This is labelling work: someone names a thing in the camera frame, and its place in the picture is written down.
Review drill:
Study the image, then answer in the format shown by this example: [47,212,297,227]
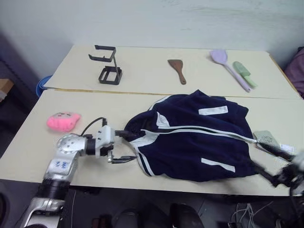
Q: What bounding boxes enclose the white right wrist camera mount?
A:
[290,153,304,172]

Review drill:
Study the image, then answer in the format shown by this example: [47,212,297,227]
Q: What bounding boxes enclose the white paper tag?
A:
[279,143,297,153]

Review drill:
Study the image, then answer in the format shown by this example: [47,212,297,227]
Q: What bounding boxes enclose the navy jacket with white stripes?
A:
[123,89,260,182]

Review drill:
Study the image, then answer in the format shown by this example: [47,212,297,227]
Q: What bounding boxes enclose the green silicone spatula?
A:
[232,61,258,89]

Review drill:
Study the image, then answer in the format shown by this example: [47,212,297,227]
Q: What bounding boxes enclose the blue plastic bucket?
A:
[35,75,53,97]

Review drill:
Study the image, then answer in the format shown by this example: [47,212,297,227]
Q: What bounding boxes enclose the white cable bundle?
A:
[230,201,274,228]

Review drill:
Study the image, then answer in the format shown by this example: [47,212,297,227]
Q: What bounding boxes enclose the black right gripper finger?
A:
[258,142,296,161]
[251,161,279,186]

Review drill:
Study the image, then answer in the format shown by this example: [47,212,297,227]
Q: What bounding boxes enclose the pink plush toy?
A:
[46,112,82,133]

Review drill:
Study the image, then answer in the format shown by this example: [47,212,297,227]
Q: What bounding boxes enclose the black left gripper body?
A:
[99,142,116,164]

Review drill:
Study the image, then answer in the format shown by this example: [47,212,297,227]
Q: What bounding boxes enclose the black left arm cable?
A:
[80,116,108,137]

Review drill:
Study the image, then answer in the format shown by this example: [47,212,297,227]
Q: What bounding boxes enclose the dark rounded shape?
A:
[111,206,149,228]
[169,203,203,228]

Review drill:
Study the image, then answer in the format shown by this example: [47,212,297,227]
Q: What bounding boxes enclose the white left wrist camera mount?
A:
[94,125,116,158]

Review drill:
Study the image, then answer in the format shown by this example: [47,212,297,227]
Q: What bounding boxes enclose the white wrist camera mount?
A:
[290,153,304,172]
[94,125,116,158]

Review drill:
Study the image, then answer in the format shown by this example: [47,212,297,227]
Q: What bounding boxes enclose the brown cardboard box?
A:
[0,78,14,102]

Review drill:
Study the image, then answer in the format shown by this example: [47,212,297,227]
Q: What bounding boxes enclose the brown wooden spatula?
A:
[167,59,187,85]

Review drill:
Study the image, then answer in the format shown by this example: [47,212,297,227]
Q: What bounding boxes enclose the purple bag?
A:
[283,47,304,98]

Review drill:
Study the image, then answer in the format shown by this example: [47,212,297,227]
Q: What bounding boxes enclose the black metal wire stand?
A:
[88,45,123,86]

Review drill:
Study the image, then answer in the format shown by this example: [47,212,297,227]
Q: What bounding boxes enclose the purple silicone spatula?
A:
[209,49,252,93]

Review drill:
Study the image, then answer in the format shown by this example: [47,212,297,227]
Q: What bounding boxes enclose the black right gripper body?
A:
[273,163,298,189]

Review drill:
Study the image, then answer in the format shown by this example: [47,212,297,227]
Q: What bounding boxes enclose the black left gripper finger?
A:
[111,155,138,165]
[114,129,138,141]

